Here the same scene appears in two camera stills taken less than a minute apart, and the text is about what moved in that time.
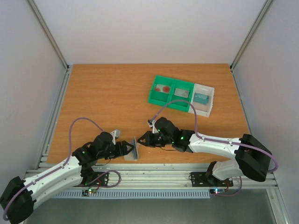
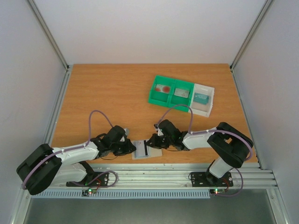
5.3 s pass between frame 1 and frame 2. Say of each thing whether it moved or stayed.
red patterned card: stayed
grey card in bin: stayed
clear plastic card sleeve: moved
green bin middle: stayed
